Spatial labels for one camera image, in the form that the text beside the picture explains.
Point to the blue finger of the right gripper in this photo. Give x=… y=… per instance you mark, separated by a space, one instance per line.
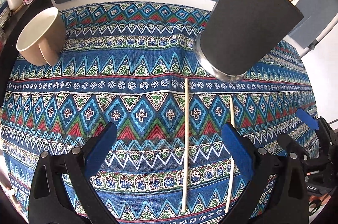
x=308 y=119

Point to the black side shelf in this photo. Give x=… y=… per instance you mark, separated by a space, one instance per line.
x=12 y=31

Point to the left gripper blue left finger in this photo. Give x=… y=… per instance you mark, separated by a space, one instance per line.
x=97 y=148

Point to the beige ceramic mug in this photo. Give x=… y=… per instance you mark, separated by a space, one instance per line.
x=43 y=38

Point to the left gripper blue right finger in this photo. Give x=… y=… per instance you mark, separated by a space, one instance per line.
x=239 y=149

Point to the blue patterned tablecloth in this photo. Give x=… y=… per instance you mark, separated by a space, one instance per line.
x=126 y=63

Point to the black utensil holder cup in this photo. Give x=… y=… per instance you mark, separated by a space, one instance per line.
x=239 y=33

